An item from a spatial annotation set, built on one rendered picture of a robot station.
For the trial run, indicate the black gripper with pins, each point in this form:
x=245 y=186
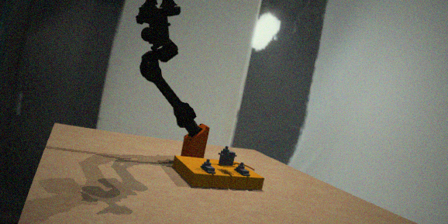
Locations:
x=168 y=9

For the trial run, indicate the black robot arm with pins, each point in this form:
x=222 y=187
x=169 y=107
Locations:
x=149 y=68

